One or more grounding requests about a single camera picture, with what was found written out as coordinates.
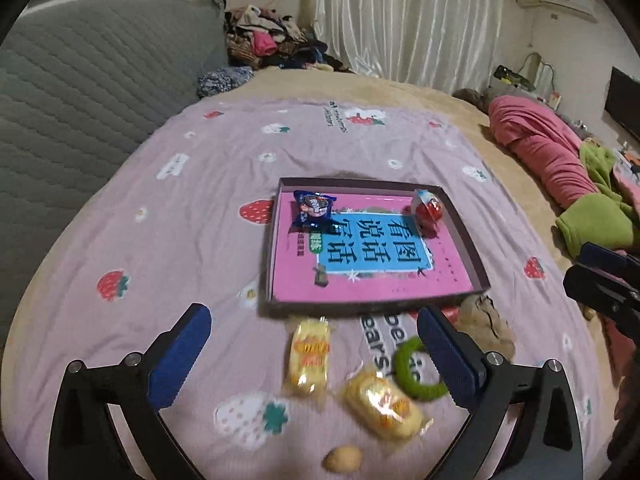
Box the green fuzzy ring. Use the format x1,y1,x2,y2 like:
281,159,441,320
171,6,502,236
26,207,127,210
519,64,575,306
391,336,449,402

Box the white curtain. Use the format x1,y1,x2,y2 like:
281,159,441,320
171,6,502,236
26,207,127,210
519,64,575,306
300,0,503,93

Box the black television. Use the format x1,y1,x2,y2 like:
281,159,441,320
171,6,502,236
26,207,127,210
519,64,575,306
604,66,640,142

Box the pink strawberry print bedsheet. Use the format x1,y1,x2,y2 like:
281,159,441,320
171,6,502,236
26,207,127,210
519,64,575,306
0,95,618,480

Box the blue snack packet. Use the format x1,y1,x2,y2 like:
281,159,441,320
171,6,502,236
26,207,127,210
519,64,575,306
291,190,337,233

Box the small round beige bun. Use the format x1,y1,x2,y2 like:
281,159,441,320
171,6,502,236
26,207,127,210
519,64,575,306
322,445,363,473

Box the pink picture book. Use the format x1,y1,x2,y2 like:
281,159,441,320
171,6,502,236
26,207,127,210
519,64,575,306
270,191,475,304

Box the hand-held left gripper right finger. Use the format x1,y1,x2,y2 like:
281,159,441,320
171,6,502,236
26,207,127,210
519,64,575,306
416,305,585,480

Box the grey quilted headboard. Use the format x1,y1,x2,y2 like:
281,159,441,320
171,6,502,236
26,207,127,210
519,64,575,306
0,0,228,206

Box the yellow rice cracker packet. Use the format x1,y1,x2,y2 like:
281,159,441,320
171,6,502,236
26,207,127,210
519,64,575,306
283,317,335,397
342,366,433,443

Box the red jelly cup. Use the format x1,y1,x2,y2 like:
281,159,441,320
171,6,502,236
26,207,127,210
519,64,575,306
413,189,445,224

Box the brown furry cloth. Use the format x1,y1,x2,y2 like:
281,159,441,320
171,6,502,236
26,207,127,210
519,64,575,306
452,88,493,111

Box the blue patterned cloth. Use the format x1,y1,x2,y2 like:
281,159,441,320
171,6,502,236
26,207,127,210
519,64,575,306
196,66,255,100

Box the shallow grey cardboard tray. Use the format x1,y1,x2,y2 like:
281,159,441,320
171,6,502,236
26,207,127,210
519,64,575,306
258,176,492,319

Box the white air conditioner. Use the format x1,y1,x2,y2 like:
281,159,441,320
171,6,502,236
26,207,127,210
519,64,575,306
537,0,598,23

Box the pile of clothes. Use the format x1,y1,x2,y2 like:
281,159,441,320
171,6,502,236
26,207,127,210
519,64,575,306
223,5,351,73

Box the beige plush toy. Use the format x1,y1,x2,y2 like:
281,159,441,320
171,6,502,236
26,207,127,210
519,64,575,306
457,295,516,361

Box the pink garment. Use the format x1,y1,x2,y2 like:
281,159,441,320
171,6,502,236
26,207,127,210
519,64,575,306
487,95,601,208

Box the green garment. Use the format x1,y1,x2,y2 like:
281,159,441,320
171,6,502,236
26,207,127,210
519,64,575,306
555,140,640,251

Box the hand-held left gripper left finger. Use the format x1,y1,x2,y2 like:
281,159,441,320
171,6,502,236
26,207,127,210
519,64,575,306
48,303,212,480

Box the black and yellow object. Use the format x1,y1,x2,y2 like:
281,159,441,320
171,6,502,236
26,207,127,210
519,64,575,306
494,65,533,92

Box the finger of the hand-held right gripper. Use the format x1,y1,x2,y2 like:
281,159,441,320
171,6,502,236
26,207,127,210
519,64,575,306
579,242,640,281
563,264,640,318

